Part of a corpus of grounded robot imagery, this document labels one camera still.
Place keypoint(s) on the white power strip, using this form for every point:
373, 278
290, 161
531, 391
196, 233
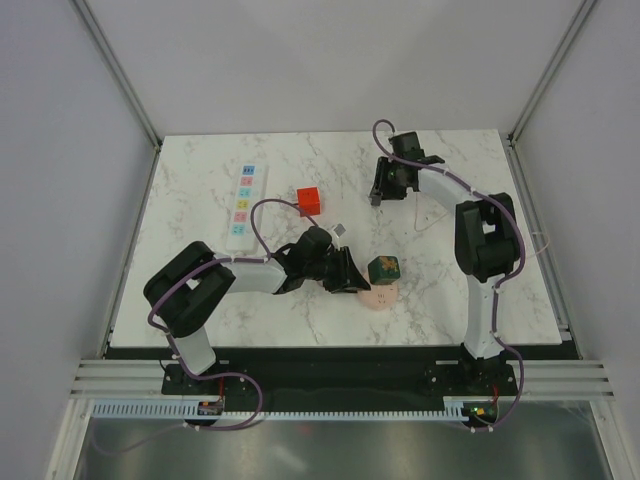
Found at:
249, 188

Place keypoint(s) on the red cube socket adapter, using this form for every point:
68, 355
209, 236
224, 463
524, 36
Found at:
309, 200

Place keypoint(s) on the pink round socket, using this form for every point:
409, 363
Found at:
379, 297

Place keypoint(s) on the white slotted cable duct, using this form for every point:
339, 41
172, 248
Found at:
194, 410

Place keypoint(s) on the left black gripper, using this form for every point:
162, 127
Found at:
348, 279

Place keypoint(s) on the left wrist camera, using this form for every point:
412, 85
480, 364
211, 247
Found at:
337, 231

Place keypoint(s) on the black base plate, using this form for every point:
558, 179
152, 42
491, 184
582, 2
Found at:
346, 378

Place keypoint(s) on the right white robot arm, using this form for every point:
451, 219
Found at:
488, 245

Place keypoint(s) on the right aluminium frame post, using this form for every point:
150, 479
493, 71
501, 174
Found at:
552, 68

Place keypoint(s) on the left aluminium frame post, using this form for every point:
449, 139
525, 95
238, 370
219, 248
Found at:
108, 55

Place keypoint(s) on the aluminium rail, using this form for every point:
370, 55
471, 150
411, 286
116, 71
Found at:
544, 380

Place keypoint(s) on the green patterned cube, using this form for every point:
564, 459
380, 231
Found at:
384, 270

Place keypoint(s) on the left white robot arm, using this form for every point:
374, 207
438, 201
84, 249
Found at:
186, 291

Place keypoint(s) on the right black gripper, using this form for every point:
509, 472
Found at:
382, 186

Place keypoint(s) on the aluminium frame post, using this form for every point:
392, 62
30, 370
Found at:
108, 55
552, 68

